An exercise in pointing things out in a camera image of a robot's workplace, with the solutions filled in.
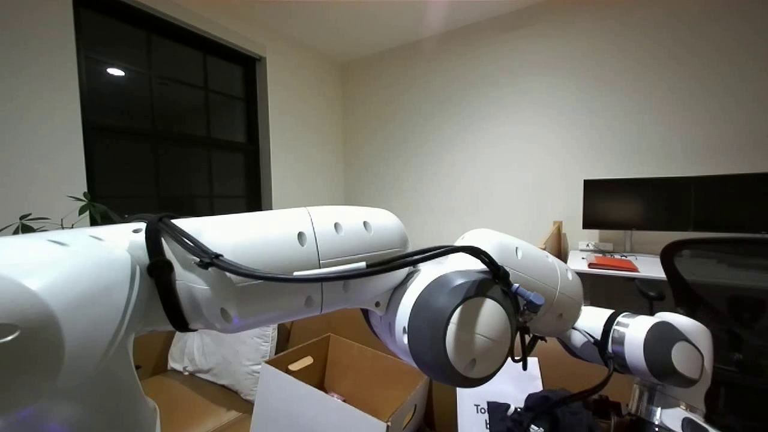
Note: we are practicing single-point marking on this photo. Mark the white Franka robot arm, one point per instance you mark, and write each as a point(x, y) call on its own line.
point(264, 264)

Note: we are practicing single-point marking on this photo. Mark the white desk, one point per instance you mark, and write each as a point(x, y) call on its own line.
point(616, 277)

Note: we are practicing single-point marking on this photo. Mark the black wide monitor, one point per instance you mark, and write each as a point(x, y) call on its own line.
point(679, 204)

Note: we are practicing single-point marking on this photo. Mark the cardboard box with white front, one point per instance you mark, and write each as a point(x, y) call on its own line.
point(360, 379)

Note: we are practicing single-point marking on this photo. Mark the brown cardboard box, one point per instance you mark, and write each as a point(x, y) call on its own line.
point(200, 403)

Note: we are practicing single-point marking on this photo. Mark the white square pillow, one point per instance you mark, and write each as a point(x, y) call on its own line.
point(223, 355)

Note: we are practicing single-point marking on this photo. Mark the dark window with black frame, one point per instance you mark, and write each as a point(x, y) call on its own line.
point(169, 121)

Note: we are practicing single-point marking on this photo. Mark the white paper sign with text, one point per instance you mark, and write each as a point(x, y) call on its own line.
point(494, 396)

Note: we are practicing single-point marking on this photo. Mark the wooden bed frame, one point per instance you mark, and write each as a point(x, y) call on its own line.
point(554, 240)

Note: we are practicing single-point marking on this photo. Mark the green houseplant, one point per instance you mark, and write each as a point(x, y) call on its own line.
point(88, 208)

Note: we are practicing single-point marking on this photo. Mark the dark navy garment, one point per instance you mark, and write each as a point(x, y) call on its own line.
point(559, 410)

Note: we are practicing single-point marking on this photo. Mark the black mesh office chair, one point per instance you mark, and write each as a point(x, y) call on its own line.
point(728, 280)

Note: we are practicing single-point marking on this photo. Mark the red book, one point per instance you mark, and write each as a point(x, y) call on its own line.
point(616, 262)

